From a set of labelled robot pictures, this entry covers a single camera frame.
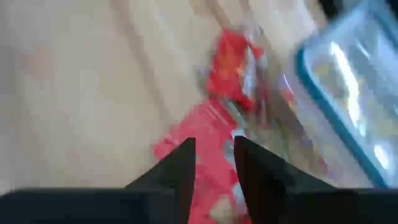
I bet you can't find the red Skittles pack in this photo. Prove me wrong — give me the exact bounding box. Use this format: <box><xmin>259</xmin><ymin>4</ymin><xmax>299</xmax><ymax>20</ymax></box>
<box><xmin>205</xmin><ymin>28</ymin><xmax>266</xmax><ymax>113</ymax></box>

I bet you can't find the clear container with yellow candies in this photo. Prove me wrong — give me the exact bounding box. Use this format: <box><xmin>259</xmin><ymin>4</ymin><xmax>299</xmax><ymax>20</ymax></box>
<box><xmin>294</xmin><ymin>0</ymin><xmax>398</xmax><ymax>190</ymax></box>

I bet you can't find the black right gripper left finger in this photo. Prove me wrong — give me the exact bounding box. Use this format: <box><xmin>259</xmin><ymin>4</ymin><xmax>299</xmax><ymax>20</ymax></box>
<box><xmin>0</xmin><ymin>136</ymin><xmax>197</xmax><ymax>224</ymax></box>

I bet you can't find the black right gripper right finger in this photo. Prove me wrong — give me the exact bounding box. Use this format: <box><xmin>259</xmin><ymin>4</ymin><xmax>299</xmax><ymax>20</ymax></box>
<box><xmin>233</xmin><ymin>135</ymin><xmax>398</xmax><ymax>224</ymax></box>

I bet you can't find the red KitKat bar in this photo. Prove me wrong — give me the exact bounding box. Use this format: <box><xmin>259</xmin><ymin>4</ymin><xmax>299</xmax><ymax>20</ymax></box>
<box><xmin>151</xmin><ymin>98</ymin><xmax>253</xmax><ymax>224</ymax></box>

